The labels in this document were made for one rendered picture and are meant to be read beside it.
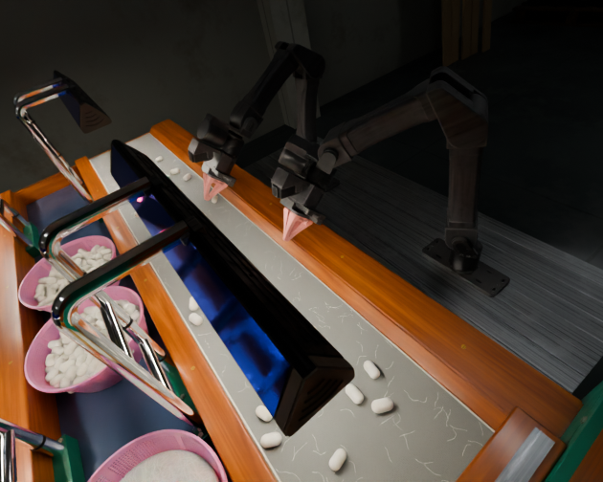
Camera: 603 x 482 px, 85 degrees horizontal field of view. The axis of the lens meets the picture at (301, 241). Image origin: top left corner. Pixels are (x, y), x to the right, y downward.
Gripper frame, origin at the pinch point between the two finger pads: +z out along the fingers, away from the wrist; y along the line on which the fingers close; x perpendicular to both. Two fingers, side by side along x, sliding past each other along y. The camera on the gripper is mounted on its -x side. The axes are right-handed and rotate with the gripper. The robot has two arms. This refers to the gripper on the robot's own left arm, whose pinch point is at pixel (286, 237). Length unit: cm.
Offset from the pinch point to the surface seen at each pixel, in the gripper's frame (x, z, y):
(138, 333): -27.7, 23.7, 5.2
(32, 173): -22, 73, -217
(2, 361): -40, 54, -22
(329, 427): -5.9, 18.9, 35.5
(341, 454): -8.1, 18.7, 40.2
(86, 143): 0, 41, -216
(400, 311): 8.0, -0.9, 29.6
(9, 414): -39, 53, -6
